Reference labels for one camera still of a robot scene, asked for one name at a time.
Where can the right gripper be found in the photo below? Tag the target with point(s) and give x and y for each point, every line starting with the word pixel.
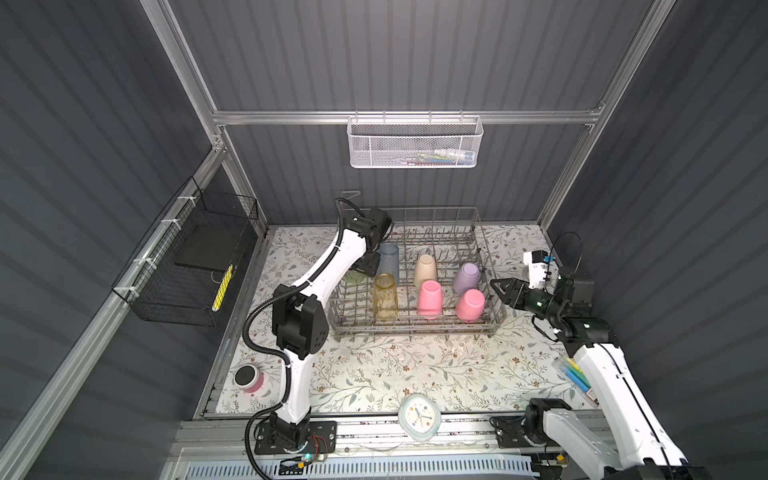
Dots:
pixel 515 290

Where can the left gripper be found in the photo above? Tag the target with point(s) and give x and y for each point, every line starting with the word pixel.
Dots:
pixel 372 268

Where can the blue textured cup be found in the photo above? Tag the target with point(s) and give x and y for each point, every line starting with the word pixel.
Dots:
pixel 389 262

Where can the yellow transparent cup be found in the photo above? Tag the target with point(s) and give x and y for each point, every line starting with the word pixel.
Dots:
pixel 385 297

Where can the purple cup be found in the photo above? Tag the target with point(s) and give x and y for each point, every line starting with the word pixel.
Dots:
pixel 466 278

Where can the pink cup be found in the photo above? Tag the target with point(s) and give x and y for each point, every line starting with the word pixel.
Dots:
pixel 471 306
pixel 430 300

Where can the beige cup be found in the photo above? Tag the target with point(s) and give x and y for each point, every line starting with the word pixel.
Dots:
pixel 425 269

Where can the green transparent cup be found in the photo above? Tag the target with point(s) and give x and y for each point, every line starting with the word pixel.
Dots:
pixel 354 278

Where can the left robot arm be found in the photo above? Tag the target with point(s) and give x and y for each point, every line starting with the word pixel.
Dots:
pixel 300 325

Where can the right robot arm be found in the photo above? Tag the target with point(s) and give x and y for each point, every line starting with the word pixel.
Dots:
pixel 643 449

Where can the highlighter pack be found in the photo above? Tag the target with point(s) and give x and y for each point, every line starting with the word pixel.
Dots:
pixel 570 369

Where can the markers in white basket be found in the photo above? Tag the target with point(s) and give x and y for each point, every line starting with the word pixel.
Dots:
pixel 440 157

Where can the black pad in basket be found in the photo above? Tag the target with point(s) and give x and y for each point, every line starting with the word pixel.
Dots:
pixel 208 248

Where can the yellow marker in black basket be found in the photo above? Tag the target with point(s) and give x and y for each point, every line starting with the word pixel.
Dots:
pixel 222 289

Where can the white square clock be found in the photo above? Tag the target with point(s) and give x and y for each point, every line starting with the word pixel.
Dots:
pixel 419 417

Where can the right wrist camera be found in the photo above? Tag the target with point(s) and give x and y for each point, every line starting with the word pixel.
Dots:
pixel 538 263

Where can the grey wire dish rack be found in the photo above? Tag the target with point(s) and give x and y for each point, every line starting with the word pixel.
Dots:
pixel 453 236

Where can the white mesh wall basket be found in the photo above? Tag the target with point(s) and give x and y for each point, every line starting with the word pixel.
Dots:
pixel 376 141

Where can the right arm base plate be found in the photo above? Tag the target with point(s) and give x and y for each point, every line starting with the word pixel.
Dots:
pixel 510 431

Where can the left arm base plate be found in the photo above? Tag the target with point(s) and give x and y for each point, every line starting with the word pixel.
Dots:
pixel 320 438

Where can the black wire wall basket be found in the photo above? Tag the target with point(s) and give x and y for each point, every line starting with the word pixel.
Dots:
pixel 157 290

